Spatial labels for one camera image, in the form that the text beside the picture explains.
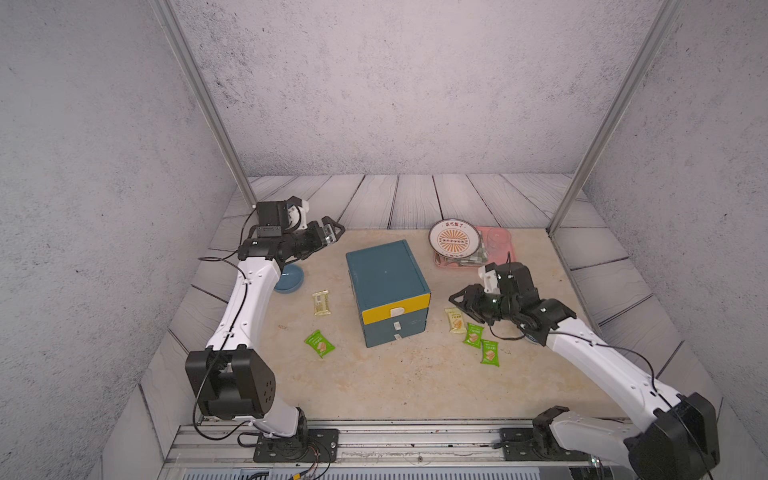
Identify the green cookie packet three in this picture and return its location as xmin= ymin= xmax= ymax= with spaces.
xmin=481 ymin=340 xmax=500 ymax=367

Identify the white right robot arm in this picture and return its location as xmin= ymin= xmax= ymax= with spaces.
xmin=449 ymin=262 xmax=721 ymax=479

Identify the white orange patterned plate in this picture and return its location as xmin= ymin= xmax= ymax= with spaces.
xmin=428 ymin=219 xmax=481 ymax=259

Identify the teal bottom drawer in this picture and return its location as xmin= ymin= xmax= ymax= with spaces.
xmin=363 ymin=321 xmax=427 ymax=348

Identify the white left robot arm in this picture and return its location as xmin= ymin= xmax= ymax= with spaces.
xmin=185 ymin=196 xmax=345 ymax=441

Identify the green cookie packet two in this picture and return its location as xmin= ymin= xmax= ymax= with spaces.
xmin=464 ymin=324 xmax=484 ymax=349

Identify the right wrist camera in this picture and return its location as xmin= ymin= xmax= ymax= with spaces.
xmin=478 ymin=263 xmax=500 ymax=294

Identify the metal frame post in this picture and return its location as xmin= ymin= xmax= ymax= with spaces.
xmin=150 ymin=0 xmax=257 ymax=236
xmin=546 ymin=0 xmax=683 ymax=239

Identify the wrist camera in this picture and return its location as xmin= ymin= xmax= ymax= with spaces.
xmin=285 ymin=196 xmax=310 ymax=233
xmin=478 ymin=263 xmax=500 ymax=294

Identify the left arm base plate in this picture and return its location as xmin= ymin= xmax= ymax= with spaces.
xmin=253 ymin=429 xmax=340 ymax=463

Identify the yellow drawer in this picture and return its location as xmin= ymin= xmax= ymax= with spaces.
xmin=361 ymin=293 xmax=431 ymax=325

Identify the clear pink plastic cup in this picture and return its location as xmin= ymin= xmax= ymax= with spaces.
xmin=482 ymin=227 xmax=513 ymax=255

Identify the aluminium mounting rail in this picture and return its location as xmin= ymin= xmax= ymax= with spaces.
xmin=159 ymin=420 xmax=637 ymax=479

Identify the green cookie packet one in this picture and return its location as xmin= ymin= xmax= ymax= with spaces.
xmin=304 ymin=330 xmax=336 ymax=358

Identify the pink plastic tray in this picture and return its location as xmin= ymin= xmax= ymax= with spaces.
xmin=433 ymin=227 xmax=516 ymax=269

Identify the left metal frame post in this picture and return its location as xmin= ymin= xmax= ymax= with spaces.
xmin=150 ymin=0 xmax=257 ymax=236

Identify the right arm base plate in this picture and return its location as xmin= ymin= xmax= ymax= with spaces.
xmin=492 ymin=427 xmax=591 ymax=462

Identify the right metal frame post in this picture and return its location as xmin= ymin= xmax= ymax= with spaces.
xmin=546 ymin=0 xmax=683 ymax=239

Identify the small blue round plate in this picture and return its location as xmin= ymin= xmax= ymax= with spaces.
xmin=274 ymin=264 xmax=305 ymax=294

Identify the yellow cookie packet one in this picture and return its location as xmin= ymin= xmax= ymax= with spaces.
xmin=312 ymin=290 xmax=331 ymax=316

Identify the yellow cookie packet three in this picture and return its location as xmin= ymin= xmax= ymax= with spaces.
xmin=444 ymin=307 xmax=467 ymax=334

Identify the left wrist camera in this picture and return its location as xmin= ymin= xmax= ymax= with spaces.
xmin=285 ymin=196 xmax=310 ymax=233

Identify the teal drawer cabinet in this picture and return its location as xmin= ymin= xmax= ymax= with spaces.
xmin=346 ymin=240 xmax=431 ymax=332

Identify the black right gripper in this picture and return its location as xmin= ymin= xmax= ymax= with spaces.
xmin=447 ymin=283 xmax=518 ymax=327

